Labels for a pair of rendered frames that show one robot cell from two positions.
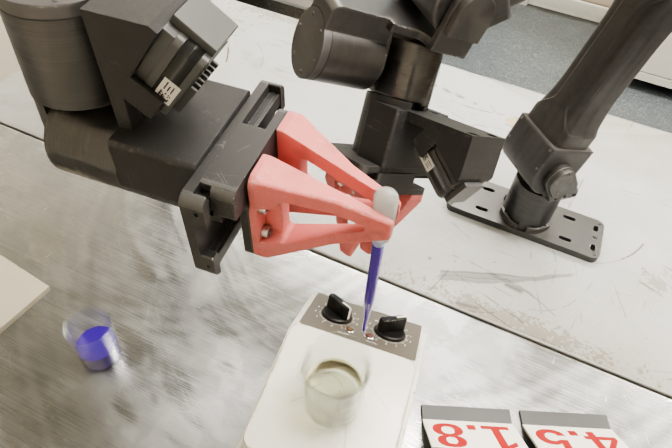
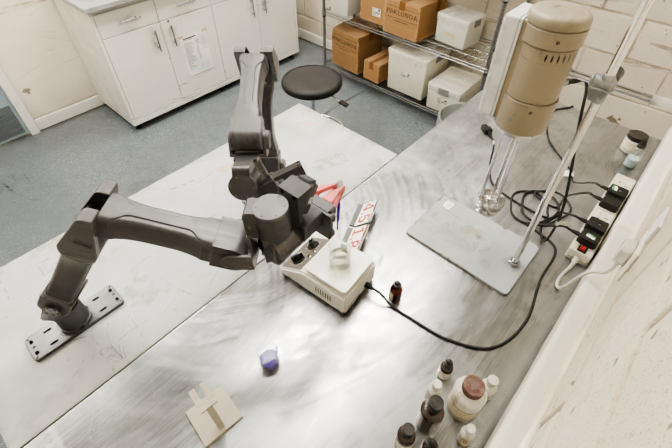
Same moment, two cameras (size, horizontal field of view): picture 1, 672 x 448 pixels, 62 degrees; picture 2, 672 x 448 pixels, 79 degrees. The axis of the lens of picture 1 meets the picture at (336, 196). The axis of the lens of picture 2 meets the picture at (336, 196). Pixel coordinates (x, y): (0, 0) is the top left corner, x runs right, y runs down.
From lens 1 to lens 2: 0.60 m
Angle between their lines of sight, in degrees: 46
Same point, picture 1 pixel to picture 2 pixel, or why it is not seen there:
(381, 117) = (269, 187)
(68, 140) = (286, 248)
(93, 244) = (201, 363)
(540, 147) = (272, 161)
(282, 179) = (331, 197)
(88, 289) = (230, 367)
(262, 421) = (339, 285)
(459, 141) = (298, 169)
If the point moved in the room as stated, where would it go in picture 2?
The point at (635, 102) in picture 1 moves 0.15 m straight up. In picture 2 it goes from (161, 129) to (155, 112)
